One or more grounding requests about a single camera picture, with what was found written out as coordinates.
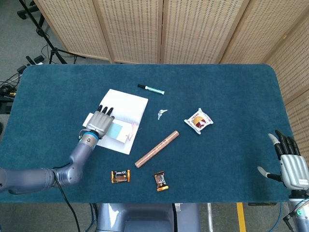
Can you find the white marker with black cap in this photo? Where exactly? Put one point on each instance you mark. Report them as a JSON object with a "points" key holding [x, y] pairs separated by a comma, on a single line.
{"points": [[152, 89]]}

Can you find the white cake snack packet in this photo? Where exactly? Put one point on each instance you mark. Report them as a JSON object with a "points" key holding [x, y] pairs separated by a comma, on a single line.
{"points": [[199, 120]]}

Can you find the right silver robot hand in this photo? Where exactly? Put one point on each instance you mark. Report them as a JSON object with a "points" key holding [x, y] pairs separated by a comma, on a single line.
{"points": [[295, 171]]}

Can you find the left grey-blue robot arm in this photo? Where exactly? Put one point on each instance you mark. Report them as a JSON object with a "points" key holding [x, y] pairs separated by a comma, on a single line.
{"points": [[77, 157]]}

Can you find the brown paper roll tube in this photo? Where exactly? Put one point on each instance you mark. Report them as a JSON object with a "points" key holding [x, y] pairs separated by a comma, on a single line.
{"points": [[157, 149]]}

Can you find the blue bookmark with pink tassel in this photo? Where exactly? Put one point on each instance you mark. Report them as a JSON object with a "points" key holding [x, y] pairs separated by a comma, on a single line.
{"points": [[116, 130]]}

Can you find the wooden rattan folding screen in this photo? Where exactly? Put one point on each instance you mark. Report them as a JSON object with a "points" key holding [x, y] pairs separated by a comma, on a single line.
{"points": [[135, 29]]}

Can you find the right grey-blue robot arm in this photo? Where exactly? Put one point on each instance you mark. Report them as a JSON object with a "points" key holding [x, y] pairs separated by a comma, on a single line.
{"points": [[300, 212]]}

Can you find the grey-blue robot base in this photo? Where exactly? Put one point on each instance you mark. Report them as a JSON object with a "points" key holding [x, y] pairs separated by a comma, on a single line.
{"points": [[144, 217]]}

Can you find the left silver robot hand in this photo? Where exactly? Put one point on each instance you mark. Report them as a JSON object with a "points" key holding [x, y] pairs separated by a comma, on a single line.
{"points": [[99, 123]]}

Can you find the open white notebook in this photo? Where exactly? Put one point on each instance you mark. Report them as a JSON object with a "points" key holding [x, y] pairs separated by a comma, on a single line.
{"points": [[125, 106]]}

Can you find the dark blue table cloth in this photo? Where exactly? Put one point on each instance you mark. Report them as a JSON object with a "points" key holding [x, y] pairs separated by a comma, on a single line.
{"points": [[217, 157]]}

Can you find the black gold Nextar packet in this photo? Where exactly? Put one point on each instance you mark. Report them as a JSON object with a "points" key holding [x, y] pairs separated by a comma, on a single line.
{"points": [[120, 176], [161, 181]]}

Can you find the black tripod stand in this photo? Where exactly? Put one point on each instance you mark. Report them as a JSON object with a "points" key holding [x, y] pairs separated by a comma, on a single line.
{"points": [[39, 31]]}

